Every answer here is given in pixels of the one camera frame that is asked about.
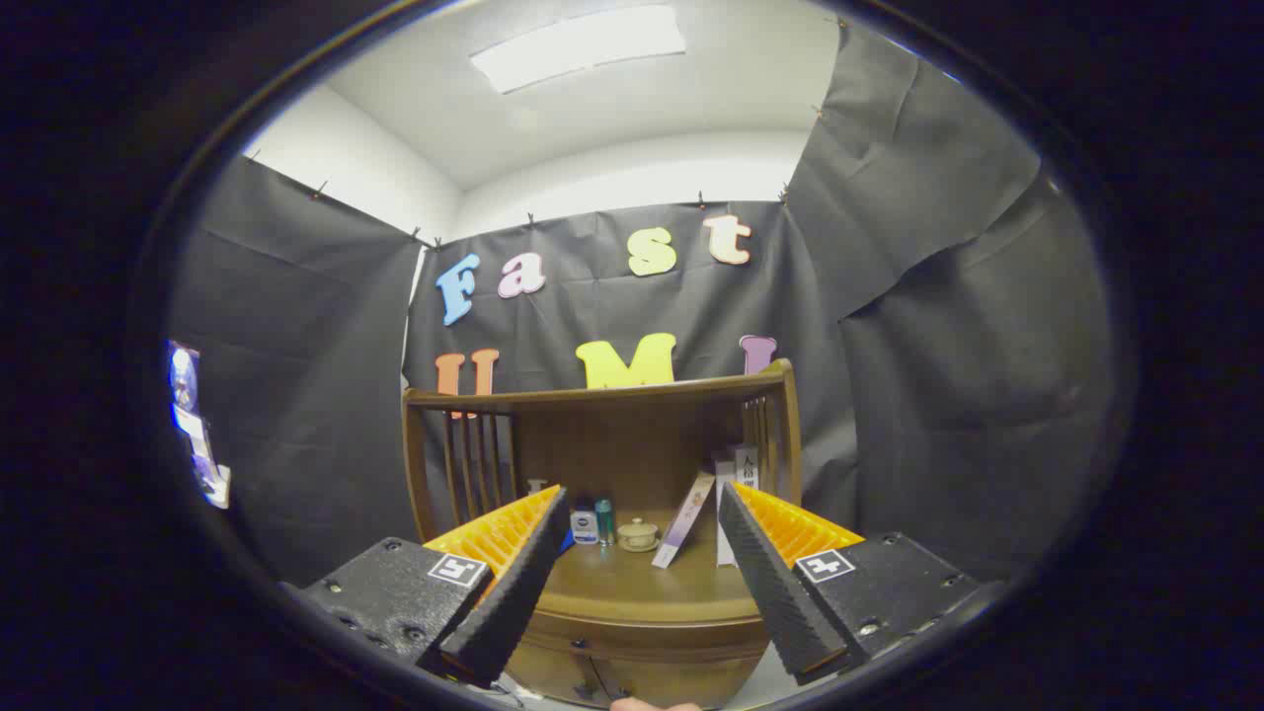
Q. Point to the blue cloth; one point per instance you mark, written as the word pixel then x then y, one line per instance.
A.
pixel 568 541

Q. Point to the wooden cabinet with slatted sides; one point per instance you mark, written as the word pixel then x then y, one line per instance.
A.
pixel 632 444

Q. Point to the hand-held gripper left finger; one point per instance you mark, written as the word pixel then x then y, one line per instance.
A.
pixel 513 602

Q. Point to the ceiling light panel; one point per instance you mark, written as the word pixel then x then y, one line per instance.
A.
pixel 578 49

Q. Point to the cream lidded teacup with saucer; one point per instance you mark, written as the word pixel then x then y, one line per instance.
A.
pixel 638 535

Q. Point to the purple white leaning book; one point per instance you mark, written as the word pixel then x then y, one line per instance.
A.
pixel 683 520

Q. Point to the black drawer knob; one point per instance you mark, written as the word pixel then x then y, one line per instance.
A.
pixel 580 645

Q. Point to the wooden drawer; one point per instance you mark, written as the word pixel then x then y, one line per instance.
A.
pixel 652 642

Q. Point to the white lotion bottle blue cap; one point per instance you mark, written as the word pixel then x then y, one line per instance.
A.
pixel 585 528

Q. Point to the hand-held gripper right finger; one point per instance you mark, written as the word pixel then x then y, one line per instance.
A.
pixel 775 592

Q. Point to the wooden countertop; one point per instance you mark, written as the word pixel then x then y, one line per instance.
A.
pixel 632 588

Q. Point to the teal blue bottle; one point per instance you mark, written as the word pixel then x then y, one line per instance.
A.
pixel 604 523

